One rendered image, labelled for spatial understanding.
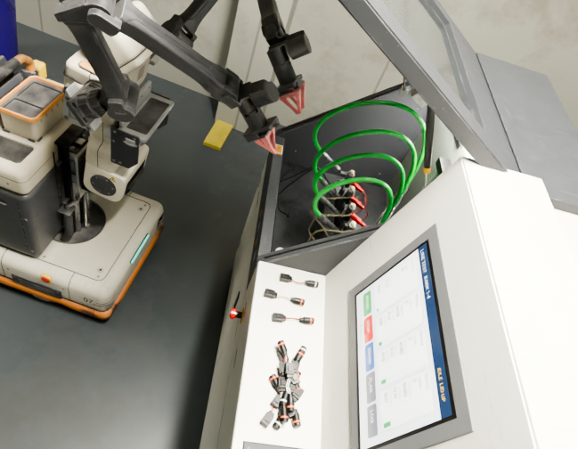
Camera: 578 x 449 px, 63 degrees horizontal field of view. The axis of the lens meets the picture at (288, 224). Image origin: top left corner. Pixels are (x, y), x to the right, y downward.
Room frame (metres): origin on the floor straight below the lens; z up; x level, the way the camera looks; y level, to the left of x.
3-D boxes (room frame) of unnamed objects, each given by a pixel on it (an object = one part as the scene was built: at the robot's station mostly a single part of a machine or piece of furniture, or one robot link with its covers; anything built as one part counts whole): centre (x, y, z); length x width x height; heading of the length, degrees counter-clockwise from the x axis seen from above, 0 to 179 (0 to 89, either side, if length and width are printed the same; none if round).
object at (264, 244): (1.26, 0.10, 0.87); 0.62 x 0.04 x 0.16; 13
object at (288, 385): (0.56, -0.16, 1.01); 0.23 x 0.11 x 0.06; 13
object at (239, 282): (1.26, 0.12, 0.44); 0.65 x 0.02 x 0.68; 13
